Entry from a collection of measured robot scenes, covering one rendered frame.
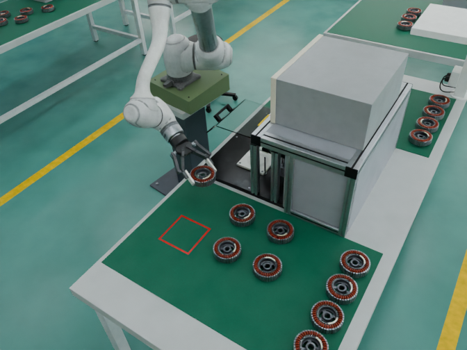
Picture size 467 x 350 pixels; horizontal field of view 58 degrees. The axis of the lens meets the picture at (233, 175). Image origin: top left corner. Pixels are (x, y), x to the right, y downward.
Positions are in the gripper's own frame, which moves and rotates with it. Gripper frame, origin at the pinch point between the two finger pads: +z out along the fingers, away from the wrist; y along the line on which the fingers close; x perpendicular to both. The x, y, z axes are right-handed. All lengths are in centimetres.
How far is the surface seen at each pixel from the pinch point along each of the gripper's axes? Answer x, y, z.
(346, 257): 23, -19, 61
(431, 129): 13, -116, 42
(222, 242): 3.1, 11.3, 29.1
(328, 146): 39, -31, 24
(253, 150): 16.7, -17.6, 5.6
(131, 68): -216, -106, -191
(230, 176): -12.5, -17.2, 4.6
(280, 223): 7.7, -12.7, 36.3
